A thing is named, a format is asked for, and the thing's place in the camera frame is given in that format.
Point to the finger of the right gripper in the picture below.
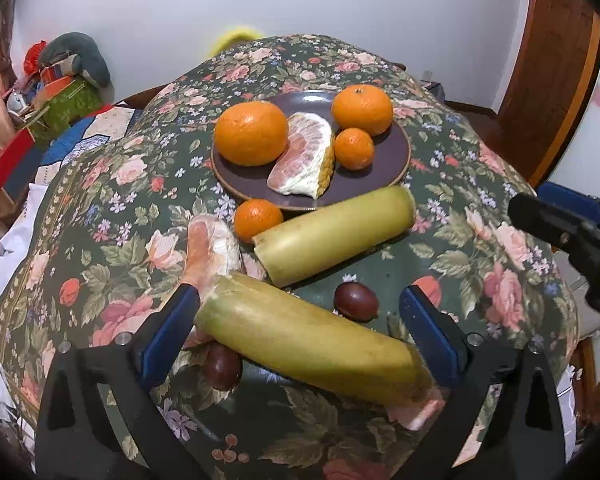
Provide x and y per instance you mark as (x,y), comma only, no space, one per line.
(570,199)
(554,225)

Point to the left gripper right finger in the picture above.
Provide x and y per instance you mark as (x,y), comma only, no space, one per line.
(525,438)

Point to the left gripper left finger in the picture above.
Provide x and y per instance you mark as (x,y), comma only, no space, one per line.
(74,438)

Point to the small mandarin orange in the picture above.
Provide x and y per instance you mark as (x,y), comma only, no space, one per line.
(354,149)

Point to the green-yellow sugarcane piece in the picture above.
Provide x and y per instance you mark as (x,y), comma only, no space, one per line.
(302,247)
(309,344)

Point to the medium orange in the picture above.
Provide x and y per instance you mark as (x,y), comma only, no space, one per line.
(365,107)

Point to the pomelo wedge with rind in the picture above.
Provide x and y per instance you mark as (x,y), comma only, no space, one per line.
(307,164)

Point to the large orange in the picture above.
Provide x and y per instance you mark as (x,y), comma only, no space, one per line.
(251,134)

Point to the floral green quilt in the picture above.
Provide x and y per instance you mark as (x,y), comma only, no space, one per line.
(109,244)

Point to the brown wooden door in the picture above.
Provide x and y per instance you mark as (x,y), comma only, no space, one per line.
(556,67)

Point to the dark purple round plate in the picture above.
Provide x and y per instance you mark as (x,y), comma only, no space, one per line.
(392,157)

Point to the peeled pomelo segment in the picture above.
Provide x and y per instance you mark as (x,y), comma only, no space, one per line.
(212,250)

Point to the dark red date fruit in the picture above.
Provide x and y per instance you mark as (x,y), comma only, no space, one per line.
(356,301)

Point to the red gift box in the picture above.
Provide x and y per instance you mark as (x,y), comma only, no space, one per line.
(14,153)

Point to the blue patchwork blanket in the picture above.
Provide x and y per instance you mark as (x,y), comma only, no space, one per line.
(40,165)

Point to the green storage box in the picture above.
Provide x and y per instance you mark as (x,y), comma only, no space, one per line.
(74,101)

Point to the red plastic bag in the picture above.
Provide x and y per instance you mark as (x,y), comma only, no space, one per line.
(30,61)

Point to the grey plush toy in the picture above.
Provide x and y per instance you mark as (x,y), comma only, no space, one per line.
(77,54)

